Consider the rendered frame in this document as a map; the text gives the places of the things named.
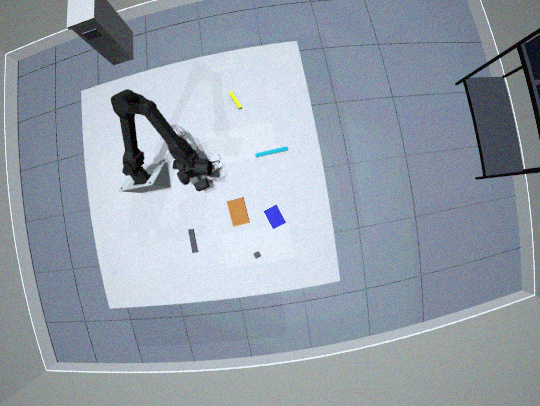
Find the orange rectangular plate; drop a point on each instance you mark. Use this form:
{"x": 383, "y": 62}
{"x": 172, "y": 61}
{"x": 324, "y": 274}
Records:
{"x": 237, "y": 211}

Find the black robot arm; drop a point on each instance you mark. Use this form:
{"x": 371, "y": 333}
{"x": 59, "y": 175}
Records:
{"x": 126, "y": 104}

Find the dark grey flat bar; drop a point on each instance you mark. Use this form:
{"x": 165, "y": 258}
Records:
{"x": 192, "y": 240}

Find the teal flat bar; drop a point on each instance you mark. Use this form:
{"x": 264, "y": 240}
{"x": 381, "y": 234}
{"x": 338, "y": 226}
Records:
{"x": 272, "y": 151}

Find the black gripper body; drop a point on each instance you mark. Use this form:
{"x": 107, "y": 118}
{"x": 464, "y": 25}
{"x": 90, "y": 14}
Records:
{"x": 202, "y": 183}

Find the yellow flat bar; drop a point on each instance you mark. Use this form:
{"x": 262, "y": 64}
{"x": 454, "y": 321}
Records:
{"x": 235, "y": 100}

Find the blue flat rectangular plate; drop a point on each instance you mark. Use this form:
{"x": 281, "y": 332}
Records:
{"x": 274, "y": 216}

